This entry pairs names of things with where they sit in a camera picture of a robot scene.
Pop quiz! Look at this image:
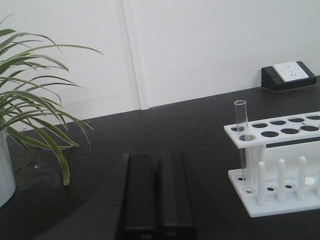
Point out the black base power socket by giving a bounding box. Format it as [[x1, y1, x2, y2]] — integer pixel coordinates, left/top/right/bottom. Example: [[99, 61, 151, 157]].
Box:
[[261, 61, 317, 92]]

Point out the white test tube rack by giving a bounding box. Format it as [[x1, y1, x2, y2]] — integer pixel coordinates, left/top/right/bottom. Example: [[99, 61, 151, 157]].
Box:
[[224, 112, 320, 218]]

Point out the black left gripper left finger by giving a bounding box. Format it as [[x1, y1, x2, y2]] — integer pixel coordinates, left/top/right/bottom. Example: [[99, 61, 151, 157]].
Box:
[[118, 154, 157, 240]]

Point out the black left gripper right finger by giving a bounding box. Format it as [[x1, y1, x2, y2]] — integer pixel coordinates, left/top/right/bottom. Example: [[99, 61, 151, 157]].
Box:
[[158, 152, 196, 240]]

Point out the green spider plant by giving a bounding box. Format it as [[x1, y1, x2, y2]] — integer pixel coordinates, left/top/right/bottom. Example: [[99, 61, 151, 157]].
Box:
[[0, 27, 91, 186]]

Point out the thin glass test tube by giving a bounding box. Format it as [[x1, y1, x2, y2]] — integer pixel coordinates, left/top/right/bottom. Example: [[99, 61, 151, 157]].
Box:
[[234, 100, 254, 194]]

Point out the white plant pot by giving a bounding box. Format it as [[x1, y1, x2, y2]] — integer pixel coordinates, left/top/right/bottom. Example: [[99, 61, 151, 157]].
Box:
[[0, 128, 16, 207]]

